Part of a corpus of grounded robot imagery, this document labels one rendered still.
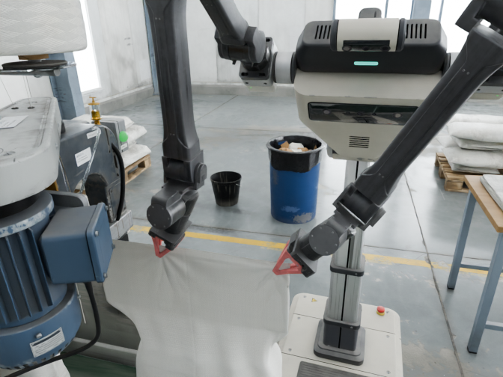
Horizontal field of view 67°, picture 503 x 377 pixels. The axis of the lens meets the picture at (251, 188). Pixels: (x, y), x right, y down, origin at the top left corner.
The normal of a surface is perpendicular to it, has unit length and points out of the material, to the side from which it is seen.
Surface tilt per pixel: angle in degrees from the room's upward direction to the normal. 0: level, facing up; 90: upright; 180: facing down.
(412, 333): 0
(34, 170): 90
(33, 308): 90
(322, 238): 76
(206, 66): 90
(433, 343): 0
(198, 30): 90
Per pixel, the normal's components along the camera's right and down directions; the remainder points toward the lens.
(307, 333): -0.02, -0.91
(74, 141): 0.97, 0.09
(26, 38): 0.45, 0.39
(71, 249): 0.16, 0.40
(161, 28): -0.36, 0.52
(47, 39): 0.72, 0.28
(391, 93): -0.21, -0.45
